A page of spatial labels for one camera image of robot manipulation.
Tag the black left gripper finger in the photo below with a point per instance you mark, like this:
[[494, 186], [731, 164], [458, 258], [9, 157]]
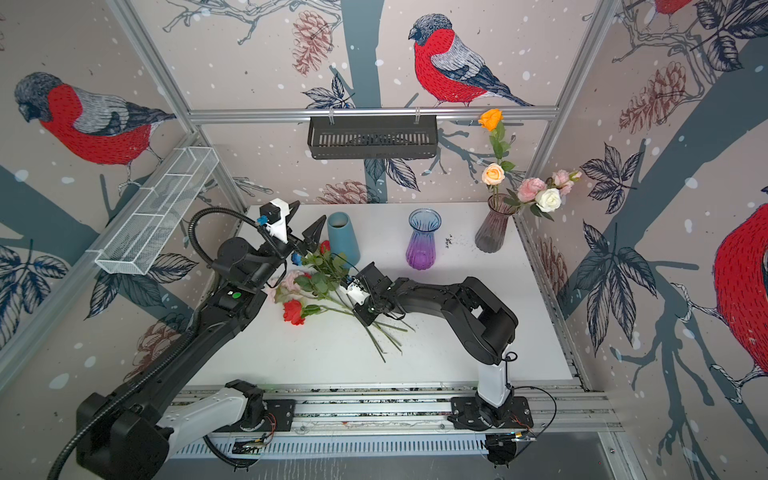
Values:
[[293, 208], [312, 235]]

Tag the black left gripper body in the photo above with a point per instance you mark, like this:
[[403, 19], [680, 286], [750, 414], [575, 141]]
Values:
[[291, 245]]

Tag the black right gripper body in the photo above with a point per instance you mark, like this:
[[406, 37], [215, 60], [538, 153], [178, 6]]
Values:
[[370, 307]]

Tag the pink rose stem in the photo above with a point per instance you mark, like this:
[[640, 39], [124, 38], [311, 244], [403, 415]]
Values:
[[287, 289]]

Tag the blue purple glass vase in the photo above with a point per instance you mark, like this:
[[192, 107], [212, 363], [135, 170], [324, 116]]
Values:
[[421, 250]]

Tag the mauve glass vase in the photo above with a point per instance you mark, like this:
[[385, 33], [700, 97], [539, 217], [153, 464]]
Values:
[[490, 236]]

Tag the orange rose stem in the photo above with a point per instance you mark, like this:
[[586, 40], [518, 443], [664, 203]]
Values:
[[495, 173]]

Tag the pink carnation stem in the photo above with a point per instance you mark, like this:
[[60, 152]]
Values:
[[561, 179]]

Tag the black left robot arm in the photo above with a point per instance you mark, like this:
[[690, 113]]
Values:
[[120, 436]]

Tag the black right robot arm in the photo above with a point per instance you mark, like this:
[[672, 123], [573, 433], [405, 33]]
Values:
[[484, 325]]

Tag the teal ceramic vase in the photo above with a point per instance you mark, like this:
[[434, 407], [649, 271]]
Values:
[[342, 237]]

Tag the small red rose stem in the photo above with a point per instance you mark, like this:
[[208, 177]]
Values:
[[333, 269]]

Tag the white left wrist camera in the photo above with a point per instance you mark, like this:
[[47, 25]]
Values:
[[273, 216]]

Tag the black hanging wire basket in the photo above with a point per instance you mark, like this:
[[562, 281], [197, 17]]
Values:
[[373, 137]]

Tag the white wire mesh basket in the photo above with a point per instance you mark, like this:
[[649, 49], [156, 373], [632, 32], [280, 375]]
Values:
[[162, 205]]

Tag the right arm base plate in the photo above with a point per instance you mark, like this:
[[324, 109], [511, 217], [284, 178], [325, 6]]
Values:
[[474, 413]]

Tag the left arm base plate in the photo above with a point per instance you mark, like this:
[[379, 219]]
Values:
[[268, 416]]

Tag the aluminium rail base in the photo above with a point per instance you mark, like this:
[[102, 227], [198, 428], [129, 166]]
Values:
[[402, 422]]

